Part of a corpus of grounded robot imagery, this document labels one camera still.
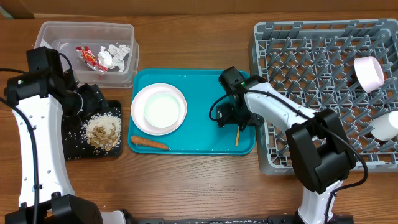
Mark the wooden chopstick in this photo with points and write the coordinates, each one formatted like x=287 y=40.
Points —
x=237 y=136

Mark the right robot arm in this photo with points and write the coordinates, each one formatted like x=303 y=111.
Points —
x=320 y=153

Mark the peanut shells pile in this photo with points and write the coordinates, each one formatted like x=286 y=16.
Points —
x=104 y=139

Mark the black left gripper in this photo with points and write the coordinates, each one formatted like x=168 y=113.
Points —
x=95 y=100

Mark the white rice pile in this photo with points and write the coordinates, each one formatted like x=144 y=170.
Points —
x=106 y=122

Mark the orange carrot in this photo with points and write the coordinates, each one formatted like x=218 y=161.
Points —
x=137 y=140

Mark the cream bowl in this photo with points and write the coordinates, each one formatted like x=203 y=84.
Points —
x=162 y=110

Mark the large white plate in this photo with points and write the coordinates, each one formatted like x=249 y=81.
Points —
x=139 y=102

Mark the red snack wrapper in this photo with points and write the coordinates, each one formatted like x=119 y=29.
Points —
x=89 y=59

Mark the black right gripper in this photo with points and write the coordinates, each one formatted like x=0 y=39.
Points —
x=224 y=114

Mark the small white plate bowl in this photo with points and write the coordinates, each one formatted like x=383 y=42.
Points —
x=369 y=73

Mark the black food waste tray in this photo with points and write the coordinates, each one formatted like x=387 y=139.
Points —
x=75 y=142

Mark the foil wrapper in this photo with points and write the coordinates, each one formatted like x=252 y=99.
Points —
x=113 y=57

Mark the grey dishwasher rack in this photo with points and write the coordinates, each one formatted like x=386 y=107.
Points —
x=312 y=63

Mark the small white cup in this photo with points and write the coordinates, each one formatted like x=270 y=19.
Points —
x=385 y=126

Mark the clear plastic waste bin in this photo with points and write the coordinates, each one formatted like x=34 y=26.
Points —
x=65 y=37

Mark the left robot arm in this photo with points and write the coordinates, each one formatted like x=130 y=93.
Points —
x=39 y=99

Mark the teal serving tray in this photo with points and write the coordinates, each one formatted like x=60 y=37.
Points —
x=198 y=134

